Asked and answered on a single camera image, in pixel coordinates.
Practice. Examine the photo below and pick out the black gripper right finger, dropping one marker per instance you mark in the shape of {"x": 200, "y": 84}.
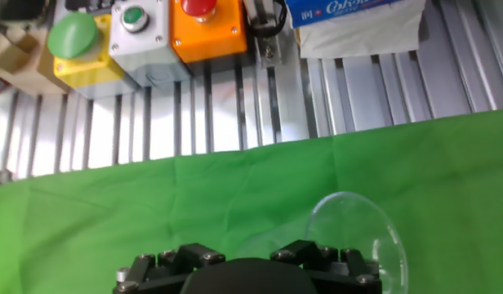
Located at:
{"x": 337, "y": 261}

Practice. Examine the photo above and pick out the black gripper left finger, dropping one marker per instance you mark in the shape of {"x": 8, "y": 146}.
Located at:
{"x": 161, "y": 265}

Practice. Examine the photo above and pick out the green cloth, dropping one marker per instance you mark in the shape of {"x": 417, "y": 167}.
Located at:
{"x": 112, "y": 224}

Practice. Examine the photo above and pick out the grey box green button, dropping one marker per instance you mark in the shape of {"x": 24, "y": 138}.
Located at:
{"x": 147, "y": 47}

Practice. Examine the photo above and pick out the orange box red button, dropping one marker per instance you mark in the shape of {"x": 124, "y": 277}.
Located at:
{"x": 210, "y": 41}

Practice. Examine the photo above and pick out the yellow box green mushroom button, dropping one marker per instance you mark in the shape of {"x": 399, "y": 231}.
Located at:
{"x": 72, "y": 34}

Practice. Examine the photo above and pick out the blue tissue pack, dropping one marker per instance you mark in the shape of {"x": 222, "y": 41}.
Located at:
{"x": 337, "y": 10}

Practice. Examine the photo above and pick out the wooden block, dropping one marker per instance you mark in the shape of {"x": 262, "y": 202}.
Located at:
{"x": 14, "y": 61}

